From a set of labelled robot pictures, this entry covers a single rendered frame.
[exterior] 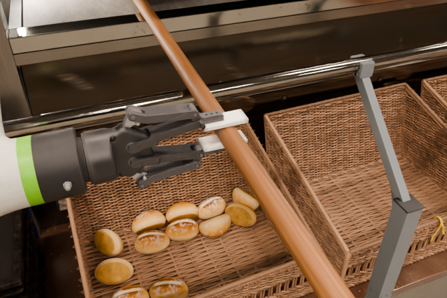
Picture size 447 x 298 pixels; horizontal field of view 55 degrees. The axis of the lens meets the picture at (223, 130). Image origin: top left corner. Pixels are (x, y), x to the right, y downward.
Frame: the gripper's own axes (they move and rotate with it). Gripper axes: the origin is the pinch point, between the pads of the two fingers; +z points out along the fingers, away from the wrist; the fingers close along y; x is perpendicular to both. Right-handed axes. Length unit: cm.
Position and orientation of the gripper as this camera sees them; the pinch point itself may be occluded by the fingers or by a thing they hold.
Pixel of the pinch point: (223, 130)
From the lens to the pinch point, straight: 65.0
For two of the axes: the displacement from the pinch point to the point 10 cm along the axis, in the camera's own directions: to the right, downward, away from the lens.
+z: 9.4, -2.0, 2.9
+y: 0.0, 8.2, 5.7
